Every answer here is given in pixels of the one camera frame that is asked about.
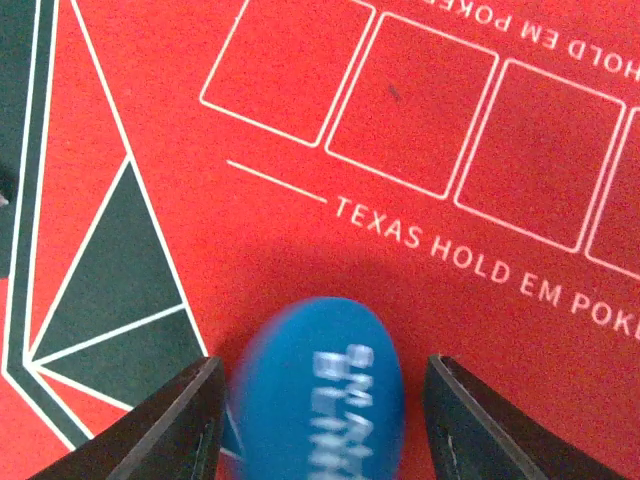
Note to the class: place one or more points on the blue small blind button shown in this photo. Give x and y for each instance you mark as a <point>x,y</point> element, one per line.
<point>320,395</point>

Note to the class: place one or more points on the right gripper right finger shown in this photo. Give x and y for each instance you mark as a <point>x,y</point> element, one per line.
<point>475,433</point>

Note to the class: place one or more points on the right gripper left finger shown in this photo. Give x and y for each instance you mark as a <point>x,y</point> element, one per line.
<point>173,434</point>

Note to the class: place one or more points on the round red black poker mat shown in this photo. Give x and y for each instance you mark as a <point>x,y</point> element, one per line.
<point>180,171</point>

